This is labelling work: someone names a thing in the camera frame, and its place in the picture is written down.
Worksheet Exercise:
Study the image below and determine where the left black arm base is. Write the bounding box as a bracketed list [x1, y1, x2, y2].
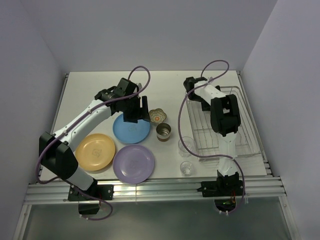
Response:
[67, 182, 114, 221]

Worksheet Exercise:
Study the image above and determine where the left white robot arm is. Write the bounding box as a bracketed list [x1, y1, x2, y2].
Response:
[37, 78, 150, 200]

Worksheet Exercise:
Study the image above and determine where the large clear glass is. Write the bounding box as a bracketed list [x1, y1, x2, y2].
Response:
[177, 136, 196, 158]

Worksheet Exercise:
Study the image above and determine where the purple plastic plate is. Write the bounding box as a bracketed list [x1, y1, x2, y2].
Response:
[112, 144, 155, 185]

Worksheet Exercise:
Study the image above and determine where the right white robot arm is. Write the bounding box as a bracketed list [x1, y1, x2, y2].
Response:
[183, 77, 244, 195]

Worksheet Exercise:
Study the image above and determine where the metal wire dish rack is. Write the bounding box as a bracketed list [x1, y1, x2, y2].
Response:
[186, 86, 261, 157]

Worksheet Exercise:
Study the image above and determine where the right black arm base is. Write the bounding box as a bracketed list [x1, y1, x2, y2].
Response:
[197, 172, 246, 216]

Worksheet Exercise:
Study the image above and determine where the flower patterned small dish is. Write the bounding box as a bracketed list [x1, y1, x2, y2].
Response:
[149, 108, 167, 124]

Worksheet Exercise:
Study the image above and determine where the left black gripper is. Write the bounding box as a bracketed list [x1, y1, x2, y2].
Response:
[121, 95, 150, 124]

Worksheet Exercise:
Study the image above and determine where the brown white ceramic cup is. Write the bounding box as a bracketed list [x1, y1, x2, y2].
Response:
[156, 122, 172, 142]

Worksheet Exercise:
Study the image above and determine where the small clear glass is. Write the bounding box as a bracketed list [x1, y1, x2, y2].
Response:
[180, 161, 195, 177]

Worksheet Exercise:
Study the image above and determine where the orange plastic plate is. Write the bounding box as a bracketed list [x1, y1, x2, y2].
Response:
[75, 133, 116, 172]

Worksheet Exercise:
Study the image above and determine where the blue plastic plate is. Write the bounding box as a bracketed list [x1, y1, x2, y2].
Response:
[112, 114, 151, 144]

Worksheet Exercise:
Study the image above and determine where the aluminium mounting rail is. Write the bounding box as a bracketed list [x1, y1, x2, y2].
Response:
[23, 175, 287, 205]

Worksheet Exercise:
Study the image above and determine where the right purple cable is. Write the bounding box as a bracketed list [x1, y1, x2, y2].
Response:
[177, 59, 247, 215]

